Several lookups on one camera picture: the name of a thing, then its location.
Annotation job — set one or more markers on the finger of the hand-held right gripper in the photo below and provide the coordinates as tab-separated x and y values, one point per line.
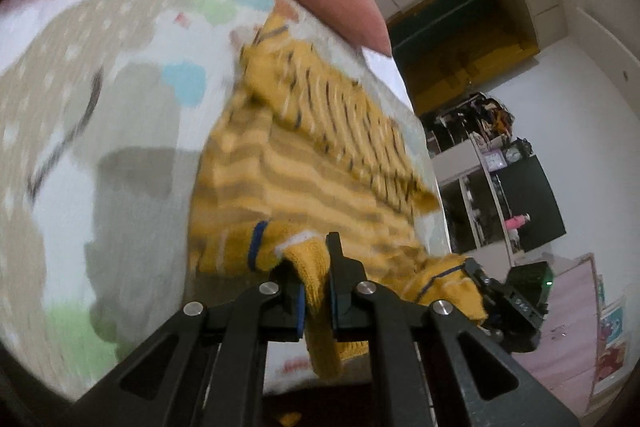
477	274

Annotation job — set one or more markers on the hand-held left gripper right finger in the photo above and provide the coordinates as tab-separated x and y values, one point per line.
336	307

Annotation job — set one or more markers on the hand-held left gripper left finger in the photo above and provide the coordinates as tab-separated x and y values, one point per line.
298	313

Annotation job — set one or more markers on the yellow striped knit sweater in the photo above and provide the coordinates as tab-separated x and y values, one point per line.
310	187

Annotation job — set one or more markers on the pink bottle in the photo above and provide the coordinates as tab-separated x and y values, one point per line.
517	222

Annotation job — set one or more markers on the pink drawer cabinet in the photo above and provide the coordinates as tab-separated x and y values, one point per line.
565	357

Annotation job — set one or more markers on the blue and white poster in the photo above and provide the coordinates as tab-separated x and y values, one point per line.
611	322

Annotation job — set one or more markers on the red and yellow poster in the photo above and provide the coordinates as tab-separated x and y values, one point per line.
611	362

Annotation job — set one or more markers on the white shelf unit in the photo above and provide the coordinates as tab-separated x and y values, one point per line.
460	157

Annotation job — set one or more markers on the dark mantel clock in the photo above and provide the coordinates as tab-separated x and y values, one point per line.
516	150

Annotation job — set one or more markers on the cluttered shoe rack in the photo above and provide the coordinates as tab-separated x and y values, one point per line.
480	107

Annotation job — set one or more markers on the wooden door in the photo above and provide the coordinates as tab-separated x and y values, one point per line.
450	67

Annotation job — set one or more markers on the grey printed blanket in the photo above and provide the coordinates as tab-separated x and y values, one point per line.
100	82

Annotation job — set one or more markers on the purple picture frame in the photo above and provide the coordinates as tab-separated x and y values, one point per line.
494	161

